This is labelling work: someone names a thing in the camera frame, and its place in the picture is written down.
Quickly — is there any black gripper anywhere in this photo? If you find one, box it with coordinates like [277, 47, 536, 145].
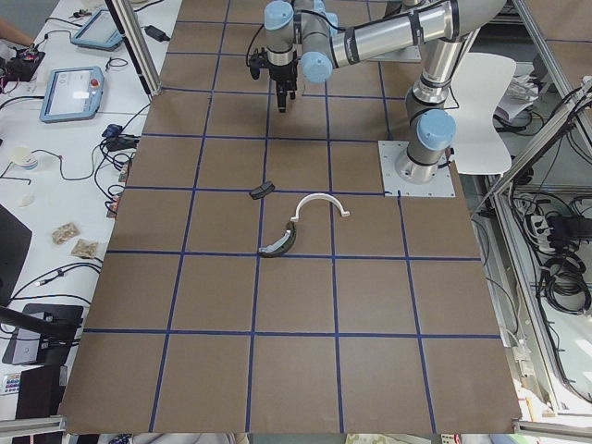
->
[248, 48, 298, 113]

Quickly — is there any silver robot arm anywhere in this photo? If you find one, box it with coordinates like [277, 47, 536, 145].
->
[396, 1, 505, 184]
[245, 1, 461, 113]

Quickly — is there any small black brake pad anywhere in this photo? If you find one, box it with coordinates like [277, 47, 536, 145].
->
[249, 181, 276, 200]

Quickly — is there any black power adapter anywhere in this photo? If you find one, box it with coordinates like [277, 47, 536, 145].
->
[144, 25, 170, 43]

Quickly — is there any dark green curved brake shoe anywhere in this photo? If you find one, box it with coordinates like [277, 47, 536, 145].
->
[258, 221, 297, 258]

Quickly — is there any white chair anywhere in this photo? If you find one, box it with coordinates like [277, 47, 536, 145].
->
[446, 52, 516, 175]

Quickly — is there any blue teach pendant far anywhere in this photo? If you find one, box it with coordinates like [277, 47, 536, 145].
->
[70, 8, 122, 51]

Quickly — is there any blue teach pendant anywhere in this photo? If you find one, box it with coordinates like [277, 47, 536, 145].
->
[70, 8, 122, 51]
[40, 66, 105, 123]

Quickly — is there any blue teach pendant near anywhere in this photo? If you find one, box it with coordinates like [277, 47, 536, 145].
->
[40, 66, 105, 123]

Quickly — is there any paper cup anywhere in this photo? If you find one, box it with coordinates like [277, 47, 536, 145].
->
[8, 145, 39, 170]

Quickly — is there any black monitor stand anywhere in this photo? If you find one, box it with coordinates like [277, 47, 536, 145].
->
[1, 303, 83, 365]

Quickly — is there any white curved plastic bracket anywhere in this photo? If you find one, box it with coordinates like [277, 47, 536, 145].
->
[290, 192, 351, 223]

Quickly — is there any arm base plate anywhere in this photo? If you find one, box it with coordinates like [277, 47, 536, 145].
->
[371, 46, 422, 63]
[378, 141, 456, 198]

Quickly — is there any aluminium frame post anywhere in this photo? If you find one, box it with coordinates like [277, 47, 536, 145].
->
[105, 0, 162, 97]

